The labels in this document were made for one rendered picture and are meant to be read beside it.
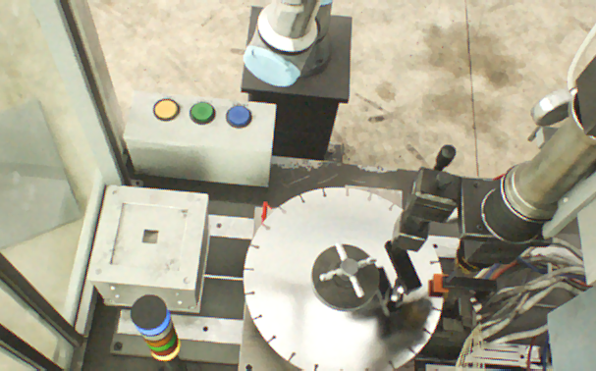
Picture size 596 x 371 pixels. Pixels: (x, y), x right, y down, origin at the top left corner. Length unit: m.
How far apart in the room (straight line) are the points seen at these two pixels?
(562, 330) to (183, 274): 0.61
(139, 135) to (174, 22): 1.39
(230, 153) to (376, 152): 1.13
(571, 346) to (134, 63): 2.00
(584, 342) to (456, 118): 1.77
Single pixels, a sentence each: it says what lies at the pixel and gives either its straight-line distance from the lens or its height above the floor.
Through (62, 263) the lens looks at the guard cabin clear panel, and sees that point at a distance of 1.10.
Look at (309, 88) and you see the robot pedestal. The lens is 1.46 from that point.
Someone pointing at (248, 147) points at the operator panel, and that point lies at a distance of 1.19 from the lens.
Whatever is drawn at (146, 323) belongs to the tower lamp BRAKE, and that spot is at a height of 1.16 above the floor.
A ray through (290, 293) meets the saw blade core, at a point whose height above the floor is 0.95.
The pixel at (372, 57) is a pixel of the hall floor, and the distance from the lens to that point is 2.51.
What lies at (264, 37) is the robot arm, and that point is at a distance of 1.22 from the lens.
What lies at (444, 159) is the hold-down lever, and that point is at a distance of 0.80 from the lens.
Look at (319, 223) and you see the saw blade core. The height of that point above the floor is 0.95.
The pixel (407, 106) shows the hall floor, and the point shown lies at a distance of 2.41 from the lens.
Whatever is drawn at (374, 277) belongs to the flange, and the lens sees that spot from 1.04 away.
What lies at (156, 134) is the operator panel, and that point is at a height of 0.90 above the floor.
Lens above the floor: 1.93
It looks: 64 degrees down
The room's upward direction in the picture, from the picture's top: 10 degrees clockwise
